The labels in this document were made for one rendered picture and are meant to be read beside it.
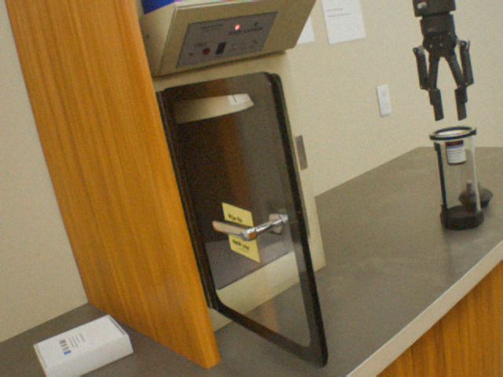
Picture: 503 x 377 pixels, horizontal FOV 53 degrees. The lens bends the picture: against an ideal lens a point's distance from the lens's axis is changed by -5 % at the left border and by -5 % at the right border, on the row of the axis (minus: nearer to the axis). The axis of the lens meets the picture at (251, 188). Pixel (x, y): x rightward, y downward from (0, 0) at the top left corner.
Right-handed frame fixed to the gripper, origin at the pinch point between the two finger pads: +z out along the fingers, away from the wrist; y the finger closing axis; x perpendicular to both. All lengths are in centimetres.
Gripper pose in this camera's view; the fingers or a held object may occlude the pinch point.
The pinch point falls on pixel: (449, 106)
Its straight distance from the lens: 124.9
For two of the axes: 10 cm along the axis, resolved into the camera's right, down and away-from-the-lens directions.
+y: 6.4, 0.5, -7.7
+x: 7.4, -3.1, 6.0
